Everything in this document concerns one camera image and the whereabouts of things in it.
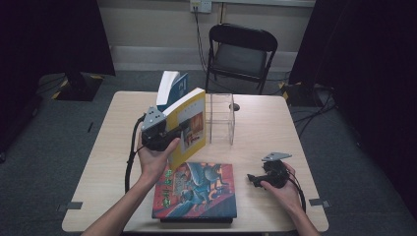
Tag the person's right hand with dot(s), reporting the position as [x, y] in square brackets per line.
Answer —
[288, 196]

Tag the red book with dragon cover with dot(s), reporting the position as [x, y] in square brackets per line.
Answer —
[196, 190]

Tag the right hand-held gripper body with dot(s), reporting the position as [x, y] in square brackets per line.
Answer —
[277, 175]

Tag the black curtain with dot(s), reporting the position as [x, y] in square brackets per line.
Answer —
[370, 82]
[49, 36]

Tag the blue book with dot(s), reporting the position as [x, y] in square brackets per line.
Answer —
[173, 88]

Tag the white wall socket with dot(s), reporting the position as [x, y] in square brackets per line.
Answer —
[200, 6]

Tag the round black table grommet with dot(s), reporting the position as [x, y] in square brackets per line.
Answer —
[236, 107]

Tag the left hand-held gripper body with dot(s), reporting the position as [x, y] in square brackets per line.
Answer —
[157, 137]

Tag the black stand base yellow tape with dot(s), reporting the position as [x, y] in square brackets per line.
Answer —
[78, 87]

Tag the yellow book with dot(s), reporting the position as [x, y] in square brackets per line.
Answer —
[193, 111]

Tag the yellow black floor base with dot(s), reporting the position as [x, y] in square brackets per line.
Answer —
[290, 91]

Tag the grey tape strip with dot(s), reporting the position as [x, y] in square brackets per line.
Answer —
[318, 203]
[73, 206]

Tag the clear acrylic book rack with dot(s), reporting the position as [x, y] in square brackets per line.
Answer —
[221, 131]

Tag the person's left hand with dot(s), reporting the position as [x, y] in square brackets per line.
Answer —
[154, 164]

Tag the black folding chair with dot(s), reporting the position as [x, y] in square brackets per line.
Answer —
[241, 59]

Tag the black book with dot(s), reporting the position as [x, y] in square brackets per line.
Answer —
[196, 221]

